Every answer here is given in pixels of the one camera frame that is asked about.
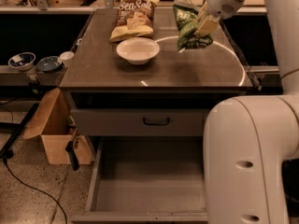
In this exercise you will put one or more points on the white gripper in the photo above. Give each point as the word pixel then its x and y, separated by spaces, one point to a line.
pixel 221 3

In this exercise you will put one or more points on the cardboard box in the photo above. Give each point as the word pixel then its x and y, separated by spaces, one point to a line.
pixel 50 124

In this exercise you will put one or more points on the blue and white bowl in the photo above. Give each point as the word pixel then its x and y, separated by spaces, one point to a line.
pixel 22 61

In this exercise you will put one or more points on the open grey lower drawer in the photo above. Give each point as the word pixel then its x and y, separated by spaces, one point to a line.
pixel 147 180

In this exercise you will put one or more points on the black drawer handle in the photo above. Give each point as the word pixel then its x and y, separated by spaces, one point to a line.
pixel 162 122

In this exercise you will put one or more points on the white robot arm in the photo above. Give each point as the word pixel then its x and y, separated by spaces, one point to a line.
pixel 247 138

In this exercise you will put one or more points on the small white cup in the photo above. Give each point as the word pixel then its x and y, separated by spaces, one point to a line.
pixel 66 57

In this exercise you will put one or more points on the dark blue bowl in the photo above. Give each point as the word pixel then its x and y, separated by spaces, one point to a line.
pixel 49 64

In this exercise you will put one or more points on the black handled tool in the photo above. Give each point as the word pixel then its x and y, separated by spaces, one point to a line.
pixel 71 152

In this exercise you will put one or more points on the green jalapeno chip bag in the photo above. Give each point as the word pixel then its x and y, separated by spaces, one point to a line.
pixel 186 17

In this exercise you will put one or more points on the grey drawer cabinet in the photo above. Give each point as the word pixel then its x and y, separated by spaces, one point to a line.
pixel 98 78

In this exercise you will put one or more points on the grey upper drawer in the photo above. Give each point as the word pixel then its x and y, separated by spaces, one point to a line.
pixel 126 122

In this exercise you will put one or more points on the brown sea salt chip bag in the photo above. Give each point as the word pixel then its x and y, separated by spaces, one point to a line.
pixel 134 18

